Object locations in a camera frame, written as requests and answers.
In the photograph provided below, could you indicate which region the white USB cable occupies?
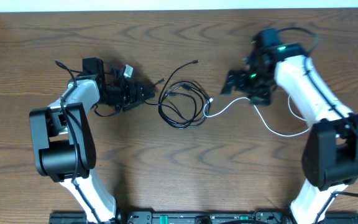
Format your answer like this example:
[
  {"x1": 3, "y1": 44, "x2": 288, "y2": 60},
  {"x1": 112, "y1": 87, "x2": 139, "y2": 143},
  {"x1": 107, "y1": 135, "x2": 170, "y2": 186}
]
[{"x1": 203, "y1": 95, "x2": 311, "y2": 138}]

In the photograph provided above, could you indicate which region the black USB cable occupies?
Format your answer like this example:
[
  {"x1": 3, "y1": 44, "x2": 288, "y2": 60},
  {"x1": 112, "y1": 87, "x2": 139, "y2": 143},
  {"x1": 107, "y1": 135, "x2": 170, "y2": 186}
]
[{"x1": 144, "y1": 59, "x2": 213, "y2": 129}]

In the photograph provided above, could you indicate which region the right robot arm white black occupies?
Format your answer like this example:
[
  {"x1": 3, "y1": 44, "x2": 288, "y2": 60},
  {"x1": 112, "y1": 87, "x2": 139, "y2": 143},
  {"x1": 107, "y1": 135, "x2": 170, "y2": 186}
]
[{"x1": 221, "y1": 47, "x2": 358, "y2": 223}]

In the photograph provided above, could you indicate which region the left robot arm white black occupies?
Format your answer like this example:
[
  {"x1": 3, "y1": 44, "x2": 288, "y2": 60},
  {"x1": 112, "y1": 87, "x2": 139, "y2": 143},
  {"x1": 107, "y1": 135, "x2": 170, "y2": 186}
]
[{"x1": 29, "y1": 78, "x2": 155, "y2": 223}]

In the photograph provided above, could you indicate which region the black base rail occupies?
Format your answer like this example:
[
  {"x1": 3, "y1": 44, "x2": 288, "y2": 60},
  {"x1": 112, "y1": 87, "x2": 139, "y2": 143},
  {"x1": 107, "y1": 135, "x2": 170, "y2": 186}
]
[{"x1": 48, "y1": 211, "x2": 358, "y2": 224}]

